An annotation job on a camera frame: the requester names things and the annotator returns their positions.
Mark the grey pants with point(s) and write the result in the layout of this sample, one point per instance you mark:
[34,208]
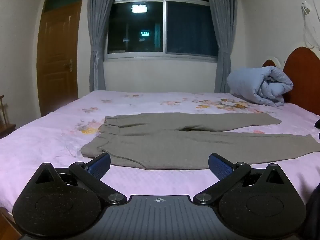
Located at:
[162,145]

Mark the wooden side furniture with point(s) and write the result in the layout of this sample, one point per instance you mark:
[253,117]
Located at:
[6,127]

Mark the white wall socket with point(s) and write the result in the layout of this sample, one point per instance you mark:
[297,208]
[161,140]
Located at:
[306,7]

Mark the bed with pink floral sheet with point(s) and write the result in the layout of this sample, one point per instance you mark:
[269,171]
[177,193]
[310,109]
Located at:
[50,140]

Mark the wooden headboard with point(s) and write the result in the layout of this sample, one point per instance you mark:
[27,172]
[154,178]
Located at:
[305,75]

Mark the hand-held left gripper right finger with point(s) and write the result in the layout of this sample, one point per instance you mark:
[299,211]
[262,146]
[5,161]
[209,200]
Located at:
[219,166]

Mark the rolled light blue quilt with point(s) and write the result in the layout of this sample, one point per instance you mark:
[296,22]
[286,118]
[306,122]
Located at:
[252,85]

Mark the brown wooden door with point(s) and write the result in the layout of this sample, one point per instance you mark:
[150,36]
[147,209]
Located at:
[57,80]

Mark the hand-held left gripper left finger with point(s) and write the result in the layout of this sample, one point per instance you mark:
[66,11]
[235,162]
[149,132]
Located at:
[100,166]

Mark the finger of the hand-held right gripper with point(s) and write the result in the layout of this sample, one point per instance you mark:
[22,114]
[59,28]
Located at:
[318,123]

